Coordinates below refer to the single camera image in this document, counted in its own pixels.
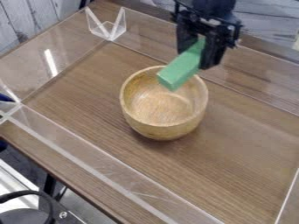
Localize blue object at edge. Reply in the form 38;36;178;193
0;93;16;152

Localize black table leg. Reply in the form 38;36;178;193
43;174;58;196

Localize black cable loop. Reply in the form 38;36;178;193
0;189;55;224

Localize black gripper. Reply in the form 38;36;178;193
173;0;243;70

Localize brown wooden bowl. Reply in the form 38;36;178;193
119;66;210;141

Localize green rectangular block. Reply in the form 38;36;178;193
158;38;206;91

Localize clear acrylic tray barrier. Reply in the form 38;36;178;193
0;1;299;224

